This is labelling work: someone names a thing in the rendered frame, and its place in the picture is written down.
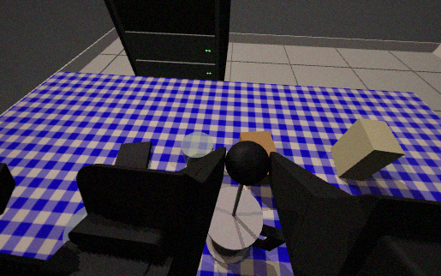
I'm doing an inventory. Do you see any tan rectangular block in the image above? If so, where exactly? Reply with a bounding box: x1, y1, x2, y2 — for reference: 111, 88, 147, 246
239, 131, 277, 185

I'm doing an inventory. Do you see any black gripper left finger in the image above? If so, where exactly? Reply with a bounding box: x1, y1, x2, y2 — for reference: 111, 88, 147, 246
76, 147, 226, 276

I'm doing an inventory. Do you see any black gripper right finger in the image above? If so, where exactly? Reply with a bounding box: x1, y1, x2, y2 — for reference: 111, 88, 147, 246
269, 152, 441, 276

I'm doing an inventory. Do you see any beige cube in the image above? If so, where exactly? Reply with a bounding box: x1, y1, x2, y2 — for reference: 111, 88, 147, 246
331, 118, 405, 181

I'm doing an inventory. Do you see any black flat rectangular pad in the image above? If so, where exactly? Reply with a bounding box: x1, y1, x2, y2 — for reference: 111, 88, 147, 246
114, 141, 152, 169

